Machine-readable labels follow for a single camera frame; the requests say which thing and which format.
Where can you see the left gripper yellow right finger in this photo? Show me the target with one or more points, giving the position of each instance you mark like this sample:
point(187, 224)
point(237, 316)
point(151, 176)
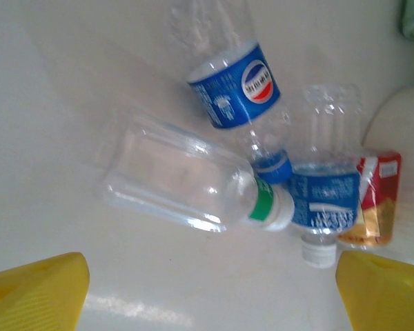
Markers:
point(386, 300)

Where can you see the red-label amber drink bottle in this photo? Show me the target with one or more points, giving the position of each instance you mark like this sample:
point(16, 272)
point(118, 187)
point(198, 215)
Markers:
point(383, 193)

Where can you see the clear bottle green neck band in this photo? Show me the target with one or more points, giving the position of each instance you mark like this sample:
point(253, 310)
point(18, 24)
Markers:
point(179, 179)

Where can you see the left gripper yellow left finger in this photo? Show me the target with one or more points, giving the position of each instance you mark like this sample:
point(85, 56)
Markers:
point(34, 296)

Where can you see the clear bottle round logo label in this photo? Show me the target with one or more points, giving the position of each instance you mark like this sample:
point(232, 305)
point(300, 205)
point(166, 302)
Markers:
point(234, 89)

